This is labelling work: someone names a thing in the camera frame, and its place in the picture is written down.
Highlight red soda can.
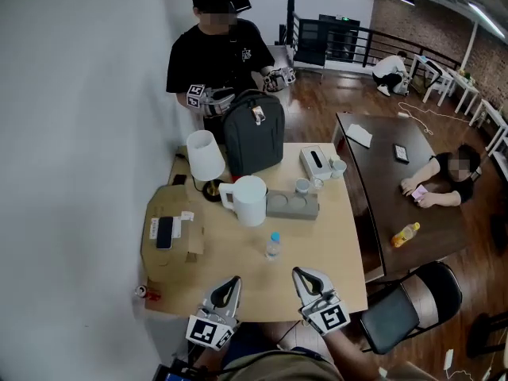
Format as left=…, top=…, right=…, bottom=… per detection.
left=135, top=285, right=162, bottom=302

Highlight person's olive shirt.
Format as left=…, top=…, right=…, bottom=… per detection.
left=214, top=347, right=347, bottom=381

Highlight black stool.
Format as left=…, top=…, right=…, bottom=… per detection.
left=465, top=311, right=508, bottom=359

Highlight black smartphone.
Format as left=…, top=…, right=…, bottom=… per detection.
left=156, top=216, right=175, bottom=251

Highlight orange drink bottle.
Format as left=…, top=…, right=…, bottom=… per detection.
left=391, top=221, right=421, bottom=249

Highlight white paper tissue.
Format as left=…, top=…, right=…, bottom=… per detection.
left=345, top=123, right=374, bottom=148

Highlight person's right forearm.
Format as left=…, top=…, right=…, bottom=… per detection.
left=322, top=329, right=379, bottom=381

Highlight black backpack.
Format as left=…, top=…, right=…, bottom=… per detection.
left=221, top=89, right=287, bottom=177

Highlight black tablet device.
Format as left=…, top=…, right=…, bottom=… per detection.
left=392, top=143, right=410, bottom=165

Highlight white electric kettle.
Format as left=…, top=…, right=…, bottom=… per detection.
left=218, top=175, right=268, bottom=229

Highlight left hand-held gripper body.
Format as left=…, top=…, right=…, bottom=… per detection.
left=185, top=306, right=240, bottom=352

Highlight person's legs in jeans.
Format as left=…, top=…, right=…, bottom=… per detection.
left=221, top=322, right=303, bottom=357

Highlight grey cup tray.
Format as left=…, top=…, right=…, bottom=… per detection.
left=265, top=189, right=321, bottom=222

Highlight flattened cardboard sheet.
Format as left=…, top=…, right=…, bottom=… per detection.
left=140, top=184, right=208, bottom=314

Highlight white tissue box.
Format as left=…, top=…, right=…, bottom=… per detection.
left=298, top=145, right=334, bottom=182

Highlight person's left forearm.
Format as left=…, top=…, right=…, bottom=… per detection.
left=193, top=345, right=224, bottom=373

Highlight black blue-screen recorder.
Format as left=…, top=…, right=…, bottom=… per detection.
left=152, top=356, right=208, bottom=381

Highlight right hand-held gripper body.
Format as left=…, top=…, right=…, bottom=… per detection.
left=299, top=291, right=352, bottom=337

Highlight black folding chair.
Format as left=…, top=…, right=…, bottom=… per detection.
left=360, top=260, right=464, bottom=356

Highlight white floor cable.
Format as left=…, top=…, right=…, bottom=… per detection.
left=397, top=101, right=474, bottom=135

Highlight black metal railing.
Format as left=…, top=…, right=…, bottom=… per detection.
left=285, top=0, right=462, bottom=71

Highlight clear blue-capped water bottle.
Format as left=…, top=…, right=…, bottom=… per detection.
left=264, top=231, right=283, bottom=262

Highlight ceiling tube light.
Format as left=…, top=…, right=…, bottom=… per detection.
left=468, top=2, right=506, bottom=40

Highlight white table lamp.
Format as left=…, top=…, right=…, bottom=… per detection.
left=186, top=129, right=227, bottom=203

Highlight white side table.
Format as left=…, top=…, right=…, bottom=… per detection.
left=410, top=53, right=454, bottom=107
left=447, top=67, right=482, bottom=115

